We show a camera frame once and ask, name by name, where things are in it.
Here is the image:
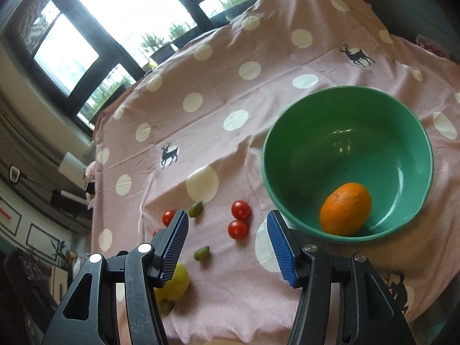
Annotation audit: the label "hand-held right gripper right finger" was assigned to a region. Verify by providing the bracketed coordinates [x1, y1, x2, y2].
[267, 209, 417, 345]

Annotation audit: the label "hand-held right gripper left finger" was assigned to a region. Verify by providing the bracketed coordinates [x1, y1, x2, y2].
[41, 209, 190, 345]

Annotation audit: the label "yellow lemon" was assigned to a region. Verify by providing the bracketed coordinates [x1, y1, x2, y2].
[154, 262, 190, 302]

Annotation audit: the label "green bowl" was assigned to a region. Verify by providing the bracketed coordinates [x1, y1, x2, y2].
[261, 86, 434, 242]

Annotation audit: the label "orange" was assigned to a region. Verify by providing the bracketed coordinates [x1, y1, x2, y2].
[319, 183, 372, 237]

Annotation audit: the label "white cylindrical lamp shade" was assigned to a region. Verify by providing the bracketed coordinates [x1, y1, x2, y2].
[57, 152, 87, 187]

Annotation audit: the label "pink polka-dot tablecloth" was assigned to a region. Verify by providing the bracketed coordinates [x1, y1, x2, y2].
[88, 0, 460, 345]

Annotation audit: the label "green balcony plants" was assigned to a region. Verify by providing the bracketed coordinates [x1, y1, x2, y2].
[77, 0, 274, 116]

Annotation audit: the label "dark-framed window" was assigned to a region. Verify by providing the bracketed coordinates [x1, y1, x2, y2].
[0, 0, 274, 130]

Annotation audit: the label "dark grey sofa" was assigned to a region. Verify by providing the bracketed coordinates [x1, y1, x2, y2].
[359, 0, 460, 65]

